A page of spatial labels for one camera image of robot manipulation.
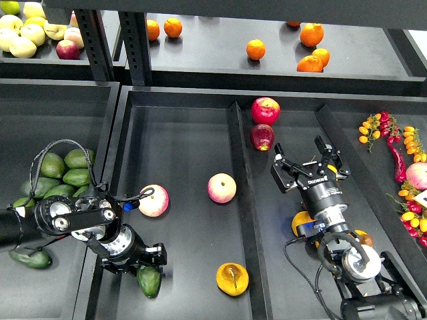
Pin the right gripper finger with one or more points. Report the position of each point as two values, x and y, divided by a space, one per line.
335 156
282 165

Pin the orange left edge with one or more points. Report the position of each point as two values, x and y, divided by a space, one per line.
153 29

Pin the bright red apple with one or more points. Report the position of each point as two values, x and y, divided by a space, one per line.
265 110

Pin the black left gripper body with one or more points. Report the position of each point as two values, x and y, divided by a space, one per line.
127 253

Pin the black left tray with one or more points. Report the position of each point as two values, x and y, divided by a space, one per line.
33 114

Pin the mixed cherry tomato cluster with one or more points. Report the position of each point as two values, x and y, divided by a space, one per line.
412 213

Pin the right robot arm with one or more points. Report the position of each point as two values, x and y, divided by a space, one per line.
372 285

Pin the green avocado top left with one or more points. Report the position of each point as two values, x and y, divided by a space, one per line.
53 166

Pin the yellow pear top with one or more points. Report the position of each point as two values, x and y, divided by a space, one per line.
323 165

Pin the black tray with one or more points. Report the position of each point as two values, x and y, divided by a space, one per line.
33 114
179 139

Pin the black tray divider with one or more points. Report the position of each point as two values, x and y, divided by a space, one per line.
371 187
260 301

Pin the green avocado centre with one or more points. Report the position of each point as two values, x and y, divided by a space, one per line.
63 190

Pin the yellow pear left low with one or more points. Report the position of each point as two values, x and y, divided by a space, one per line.
300 218

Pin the orange large right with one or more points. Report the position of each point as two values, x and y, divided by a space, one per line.
312 34

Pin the yellow pear stem up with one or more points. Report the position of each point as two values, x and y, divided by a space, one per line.
232 279

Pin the yellow pear right low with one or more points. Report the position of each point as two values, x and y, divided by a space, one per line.
365 238

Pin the pink apple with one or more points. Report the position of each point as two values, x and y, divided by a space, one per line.
155 203
221 188

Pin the green avocado top right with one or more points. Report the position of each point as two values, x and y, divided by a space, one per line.
76 159

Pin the orange small right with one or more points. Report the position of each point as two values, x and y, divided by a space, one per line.
323 54

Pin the black tray divider right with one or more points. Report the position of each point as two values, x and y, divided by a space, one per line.
371 187

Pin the green avocado small middle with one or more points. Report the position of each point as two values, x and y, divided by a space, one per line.
77 177

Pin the black tray divider left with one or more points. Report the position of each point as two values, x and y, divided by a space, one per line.
260 301

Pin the yellow pear low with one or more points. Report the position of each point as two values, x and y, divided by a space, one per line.
300 218
365 238

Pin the pink apple right edge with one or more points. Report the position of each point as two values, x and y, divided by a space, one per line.
416 175

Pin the orange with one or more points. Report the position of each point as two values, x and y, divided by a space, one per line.
255 49
310 63
173 27

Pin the black perforated post right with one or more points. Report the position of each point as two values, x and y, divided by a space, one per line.
135 36

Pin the black upper right shelf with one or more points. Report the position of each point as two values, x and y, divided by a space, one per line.
211 53

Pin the dark avocado bottom left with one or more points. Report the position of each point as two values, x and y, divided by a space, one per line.
39 259

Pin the pink apple left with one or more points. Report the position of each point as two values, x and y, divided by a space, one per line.
155 203

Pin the white label card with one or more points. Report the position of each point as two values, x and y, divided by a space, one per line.
421 198

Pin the orange tomato cluster right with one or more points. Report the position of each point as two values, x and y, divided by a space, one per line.
413 143

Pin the dark red apple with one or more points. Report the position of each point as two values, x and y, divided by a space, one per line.
262 137

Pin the black centre tray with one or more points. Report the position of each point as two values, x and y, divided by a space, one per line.
179 139

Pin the red chili pepper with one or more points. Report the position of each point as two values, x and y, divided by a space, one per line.
399 164

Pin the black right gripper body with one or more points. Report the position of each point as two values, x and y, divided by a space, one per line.
321 194

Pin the dark avocado left middle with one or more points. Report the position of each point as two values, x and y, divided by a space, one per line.
44 184

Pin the red cherry tomato vine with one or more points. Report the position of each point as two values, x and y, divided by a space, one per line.
389 127

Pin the orange cherry tomato vine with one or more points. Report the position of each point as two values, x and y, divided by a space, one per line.
370 131

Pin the pink apple centre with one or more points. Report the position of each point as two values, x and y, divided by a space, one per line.
221 188

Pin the orange centre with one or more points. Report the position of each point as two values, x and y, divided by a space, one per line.
255 49

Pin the orange hidden top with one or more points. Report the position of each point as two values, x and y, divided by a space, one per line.
293 23

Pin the dark green avocado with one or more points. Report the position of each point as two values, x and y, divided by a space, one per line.
149 279

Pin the orange front right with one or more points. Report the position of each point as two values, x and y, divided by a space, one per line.
310 63

